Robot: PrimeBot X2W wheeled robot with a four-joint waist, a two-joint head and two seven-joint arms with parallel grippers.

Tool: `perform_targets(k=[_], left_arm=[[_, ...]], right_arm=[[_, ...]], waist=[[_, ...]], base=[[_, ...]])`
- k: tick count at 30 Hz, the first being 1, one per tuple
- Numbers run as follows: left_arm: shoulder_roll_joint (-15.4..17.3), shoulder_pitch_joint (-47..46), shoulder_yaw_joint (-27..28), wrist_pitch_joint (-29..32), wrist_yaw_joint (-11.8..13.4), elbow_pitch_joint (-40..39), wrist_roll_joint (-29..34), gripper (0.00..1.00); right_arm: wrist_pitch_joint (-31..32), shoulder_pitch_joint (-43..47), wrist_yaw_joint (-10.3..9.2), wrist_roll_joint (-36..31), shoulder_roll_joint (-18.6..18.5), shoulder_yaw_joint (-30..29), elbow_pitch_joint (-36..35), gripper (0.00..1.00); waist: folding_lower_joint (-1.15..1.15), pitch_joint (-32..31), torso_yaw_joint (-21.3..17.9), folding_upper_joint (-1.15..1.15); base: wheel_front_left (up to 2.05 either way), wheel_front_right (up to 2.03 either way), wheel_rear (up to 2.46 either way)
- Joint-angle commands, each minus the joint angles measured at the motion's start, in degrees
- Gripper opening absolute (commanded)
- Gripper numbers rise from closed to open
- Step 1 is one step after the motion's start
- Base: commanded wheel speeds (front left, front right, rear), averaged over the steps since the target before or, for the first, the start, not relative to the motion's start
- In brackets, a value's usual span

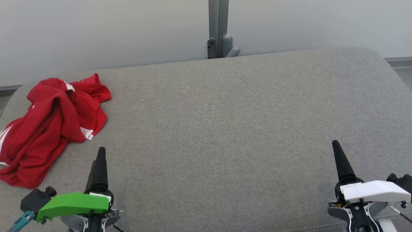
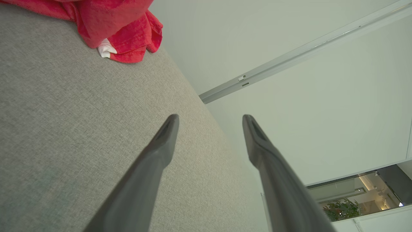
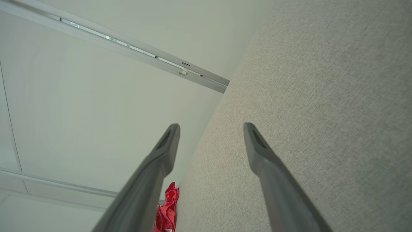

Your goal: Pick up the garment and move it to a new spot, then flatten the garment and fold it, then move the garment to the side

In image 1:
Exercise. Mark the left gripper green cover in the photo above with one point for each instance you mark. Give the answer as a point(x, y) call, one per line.
point(74, 203)

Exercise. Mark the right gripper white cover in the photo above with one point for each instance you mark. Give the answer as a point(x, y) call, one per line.
point(373, 191)

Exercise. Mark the red jersey black lettering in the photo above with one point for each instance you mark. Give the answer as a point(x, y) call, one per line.
point(29, 154)

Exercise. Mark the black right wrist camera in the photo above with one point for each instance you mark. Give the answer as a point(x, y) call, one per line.
point(404, 182)

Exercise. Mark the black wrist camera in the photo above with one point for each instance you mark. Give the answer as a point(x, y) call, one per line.
point(33, 199)
point(404, 182)

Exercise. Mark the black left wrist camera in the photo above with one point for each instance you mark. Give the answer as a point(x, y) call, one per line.
point(33, 199)

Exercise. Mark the grey floor rail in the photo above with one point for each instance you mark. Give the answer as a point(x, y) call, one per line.
point(400, 61)

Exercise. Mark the dark grey post bracket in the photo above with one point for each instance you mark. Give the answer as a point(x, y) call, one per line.
point(211, 48)

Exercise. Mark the grey metal post with latch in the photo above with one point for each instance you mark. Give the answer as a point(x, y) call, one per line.
point(214, 19)

